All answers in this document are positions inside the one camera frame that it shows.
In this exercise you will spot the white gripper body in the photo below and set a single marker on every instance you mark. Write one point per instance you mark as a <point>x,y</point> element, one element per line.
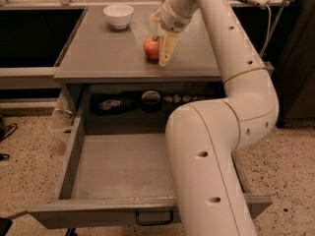
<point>171,20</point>

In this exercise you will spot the red apple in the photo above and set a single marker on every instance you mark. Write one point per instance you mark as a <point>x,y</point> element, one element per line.
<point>151,47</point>

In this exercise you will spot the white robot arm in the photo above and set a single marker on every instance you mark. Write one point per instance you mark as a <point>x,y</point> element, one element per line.
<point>201,136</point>

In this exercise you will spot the grey open drawer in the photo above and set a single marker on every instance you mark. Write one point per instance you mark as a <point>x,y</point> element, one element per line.
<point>117,165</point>

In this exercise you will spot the white ceramic bowl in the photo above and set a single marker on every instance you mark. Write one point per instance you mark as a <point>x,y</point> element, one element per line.
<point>119,16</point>

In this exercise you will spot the grey cabinet table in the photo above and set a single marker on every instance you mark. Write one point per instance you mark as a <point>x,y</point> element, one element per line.
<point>100,55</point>

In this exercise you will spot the black round container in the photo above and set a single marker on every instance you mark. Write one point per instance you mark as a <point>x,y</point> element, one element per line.
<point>151,101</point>

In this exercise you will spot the black bag with silver item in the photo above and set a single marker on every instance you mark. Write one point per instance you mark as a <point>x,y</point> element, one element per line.
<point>102,104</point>

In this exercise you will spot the black drawer handle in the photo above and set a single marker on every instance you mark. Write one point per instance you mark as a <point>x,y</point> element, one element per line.
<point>154,218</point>

